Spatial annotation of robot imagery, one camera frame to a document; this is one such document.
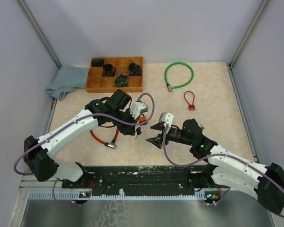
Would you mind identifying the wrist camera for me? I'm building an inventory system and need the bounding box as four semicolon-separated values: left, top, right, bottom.
130;101;149;119
159;112;174;128

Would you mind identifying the aluminium frame post left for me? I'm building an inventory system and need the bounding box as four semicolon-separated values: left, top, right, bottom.
16;0;62;69

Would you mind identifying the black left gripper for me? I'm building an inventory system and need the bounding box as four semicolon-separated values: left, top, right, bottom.
112;108;140;136

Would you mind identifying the green cable lock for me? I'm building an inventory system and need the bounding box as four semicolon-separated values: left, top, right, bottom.
164;62;194;92

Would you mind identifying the wooden compartment tray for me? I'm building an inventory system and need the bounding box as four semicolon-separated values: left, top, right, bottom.
86;56;143;93

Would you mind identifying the black yellow rolled item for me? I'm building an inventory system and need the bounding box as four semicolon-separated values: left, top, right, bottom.
114;74;129;87

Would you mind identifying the black rolled item far left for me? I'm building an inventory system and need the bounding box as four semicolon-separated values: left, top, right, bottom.
91;58;105;67

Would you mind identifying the grey slotted cable duct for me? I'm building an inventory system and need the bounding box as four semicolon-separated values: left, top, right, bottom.
28;189;230;201

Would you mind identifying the aluminium frame post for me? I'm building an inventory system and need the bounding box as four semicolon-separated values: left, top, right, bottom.
228;0;270;69
16;0;62;69

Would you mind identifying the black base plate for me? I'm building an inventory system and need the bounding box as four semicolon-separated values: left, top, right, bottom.
62;165;218;197

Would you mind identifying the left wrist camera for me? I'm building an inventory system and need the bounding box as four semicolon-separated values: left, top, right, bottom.
130;101;149;119

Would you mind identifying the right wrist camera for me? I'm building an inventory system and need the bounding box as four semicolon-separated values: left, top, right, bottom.
159;112;174;128

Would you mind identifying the grey blue cloth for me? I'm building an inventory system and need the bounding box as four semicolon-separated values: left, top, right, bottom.
45;65;89;101

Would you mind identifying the red cable lock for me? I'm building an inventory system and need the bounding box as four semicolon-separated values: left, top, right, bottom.
90;127;119;149

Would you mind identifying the orange black padlock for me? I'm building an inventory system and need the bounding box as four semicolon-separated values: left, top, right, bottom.
139;115;147;123

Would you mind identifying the red cable padlock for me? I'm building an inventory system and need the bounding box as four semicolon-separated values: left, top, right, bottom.
183;91;195;111

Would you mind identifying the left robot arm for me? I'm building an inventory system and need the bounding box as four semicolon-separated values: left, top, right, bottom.
24;89;149;188

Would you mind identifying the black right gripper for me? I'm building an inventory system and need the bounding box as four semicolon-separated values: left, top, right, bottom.
146;122;194;148

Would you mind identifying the aluminium frame post right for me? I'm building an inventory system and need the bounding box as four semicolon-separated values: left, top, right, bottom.
228;0;270;69

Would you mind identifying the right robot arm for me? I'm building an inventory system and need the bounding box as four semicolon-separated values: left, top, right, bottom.
147;119;284;216

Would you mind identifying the black rolled item right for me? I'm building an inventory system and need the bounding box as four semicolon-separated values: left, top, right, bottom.
128;62;142;76

